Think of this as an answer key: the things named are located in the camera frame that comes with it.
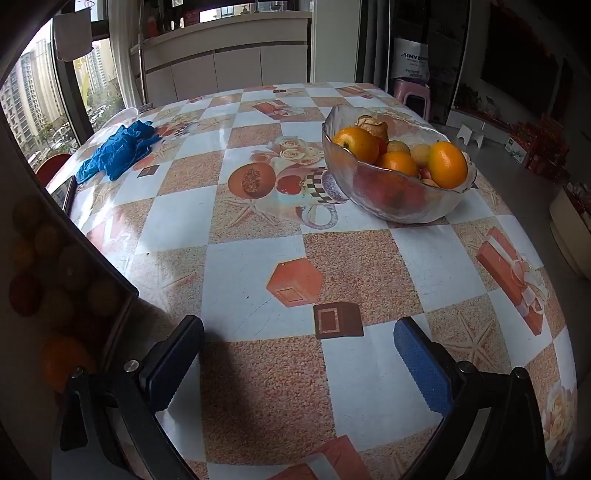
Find stack of red gift boxes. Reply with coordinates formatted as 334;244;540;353
510;115;571;183

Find small white step stool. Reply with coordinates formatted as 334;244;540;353
456;124;485;148

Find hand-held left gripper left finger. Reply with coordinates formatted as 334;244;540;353
59;315;205;480

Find checkered patterned tablecloth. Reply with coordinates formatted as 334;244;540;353
46;82;580;480

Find grey hanging cloth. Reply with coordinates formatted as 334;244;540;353
52;9;94;62

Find clear glass bowl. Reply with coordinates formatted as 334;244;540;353
322;104;478;225

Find red plastic chair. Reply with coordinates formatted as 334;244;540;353
36;154;72;185

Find smartphone with red case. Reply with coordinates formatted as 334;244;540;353
48;175;78;215

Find white printed bag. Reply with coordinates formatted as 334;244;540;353
392;38;431;81

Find black television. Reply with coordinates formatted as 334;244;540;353
480;9;561;116

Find white curtain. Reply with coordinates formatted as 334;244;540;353
107;0;144;109

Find dark grey curtain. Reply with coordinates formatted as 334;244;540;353
355;0;393;84

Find brown dried fruit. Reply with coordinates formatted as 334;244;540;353
355;114;389;139

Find crumpled blue gloves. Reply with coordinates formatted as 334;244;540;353
76;120;160;184

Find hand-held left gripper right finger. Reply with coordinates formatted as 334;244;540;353
392;316;552;480

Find round beige ottoman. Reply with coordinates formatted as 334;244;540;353
549;185;591;280

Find white counter cabinet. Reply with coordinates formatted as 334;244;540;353
139;11;312;107

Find pink plastic stool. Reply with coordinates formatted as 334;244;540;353
390;78;432;123

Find white low tv cabinet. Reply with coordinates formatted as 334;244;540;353
445;108;513;146

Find metal pole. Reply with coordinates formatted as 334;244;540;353
136;0;148;104

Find grey box with white lining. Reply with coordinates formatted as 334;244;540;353
0;182;140;480

